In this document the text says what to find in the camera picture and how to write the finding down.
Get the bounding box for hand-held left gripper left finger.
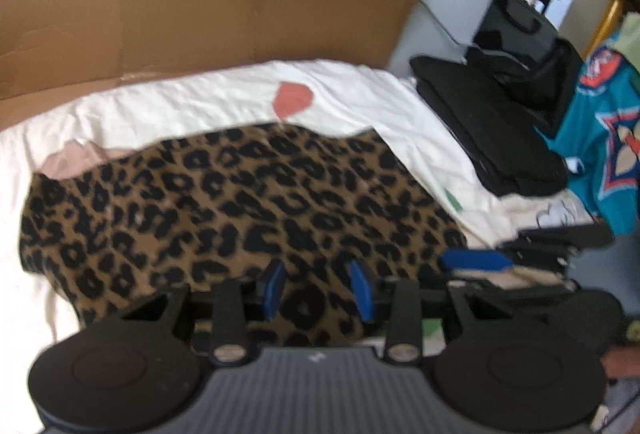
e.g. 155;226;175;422
119;258;287;366

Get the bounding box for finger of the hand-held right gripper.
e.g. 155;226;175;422
440;249;567;287
500;223;618;265

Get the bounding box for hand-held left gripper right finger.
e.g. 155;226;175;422
347;258;502;365

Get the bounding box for leopard print garment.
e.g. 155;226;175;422
19;123;469;348

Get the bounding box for folded black clothes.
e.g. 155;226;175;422
410;55;571;197

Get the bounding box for person's right hand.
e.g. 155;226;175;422
601;344;640;381

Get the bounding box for teal printed jersey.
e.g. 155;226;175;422
542;14;640;237

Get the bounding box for black crumpled garment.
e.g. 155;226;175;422
466;36;584;137

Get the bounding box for light green cloth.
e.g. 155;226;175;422
614;12;640;65

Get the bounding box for white printed blanket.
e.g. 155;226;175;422
0;58;608;434

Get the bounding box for black fabric bag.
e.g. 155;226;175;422
472;0;562;60

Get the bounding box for brown cardboard sheet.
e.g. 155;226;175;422
0;0;431;133

